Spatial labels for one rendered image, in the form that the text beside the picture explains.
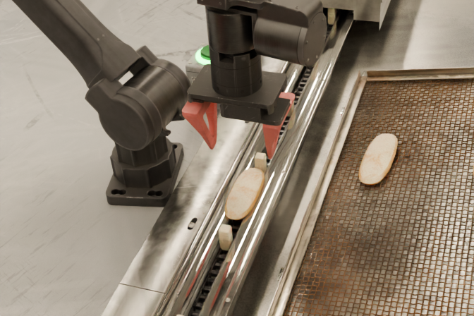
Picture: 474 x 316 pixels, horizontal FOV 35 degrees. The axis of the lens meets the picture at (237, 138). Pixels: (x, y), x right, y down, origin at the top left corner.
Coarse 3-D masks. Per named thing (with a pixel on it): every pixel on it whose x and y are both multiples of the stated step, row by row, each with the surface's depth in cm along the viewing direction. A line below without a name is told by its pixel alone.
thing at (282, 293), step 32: (352, 96) 104; (352, 160) 94; (448, 160) 89; (320, 192) 90; (352, 192) 89; (384, 192) 88; (448, 192) 85; (352, 224) 84; (448, 224) 81; (288, 256) 81; (320, 256) 81; (448, 256) 77; (288, 288) 78; (352, 288) 76
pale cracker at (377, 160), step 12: (372, 144) 94; (384, 144) 93; (396, 144) 93; (372, 156) 92; (384, 156) 91; (360, 168) 91; (372, 168) 90; (384, 168) 90; (360, 180) 89; (372, 180) 89
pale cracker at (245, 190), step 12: (252, 168) 99; (240, 180) 97; (252, 180) 97; (240, 192) 95; (252, 192) 95; (228, 204) 94; (240, 204) 94; (252, 204) 94; (228, 216) 93; (240, 216) 93
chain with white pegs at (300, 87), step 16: (336, 16) 134; (304, 80) 119; (288, 112) 111; (256, 160) 99; (224, 224) 89; (240, 224) 93; (224, 240) 89; (224, 256) 89; (208, 272) 87; (208, 288) 86
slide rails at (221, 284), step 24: (336, 24) 129; (288, 72) 118; (312, 72) 118; (264, 144) 104; (288, 144) 104; (240, 168) 101; (264, 192) 96; (216, 216) 94; (216, 240) 90; (240, 240) 90; (192, 264) 87; (192, 288) 84; (216, 288) 84; (168, 312) 82; (216, 312) 82
